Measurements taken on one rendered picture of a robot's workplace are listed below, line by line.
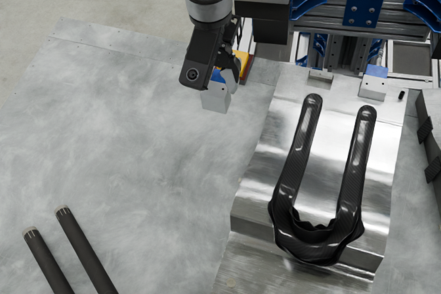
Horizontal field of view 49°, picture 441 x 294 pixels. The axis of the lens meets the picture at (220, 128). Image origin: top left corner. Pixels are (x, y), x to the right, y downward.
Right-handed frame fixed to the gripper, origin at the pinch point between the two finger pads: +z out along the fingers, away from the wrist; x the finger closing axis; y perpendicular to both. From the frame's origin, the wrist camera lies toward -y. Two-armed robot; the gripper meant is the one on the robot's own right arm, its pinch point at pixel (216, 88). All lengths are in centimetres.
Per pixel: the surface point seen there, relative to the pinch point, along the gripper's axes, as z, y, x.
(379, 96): 4.8, 9.9, -30.7
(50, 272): 10.1, -40.4, 19.4
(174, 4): 95, 105, 66
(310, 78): 8.7, 13.7, -16.2
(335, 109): 6.1, 5.6, -22.8
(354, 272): 8.6, -24.5, -32.6
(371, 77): 3.3, 13.0, -28.3
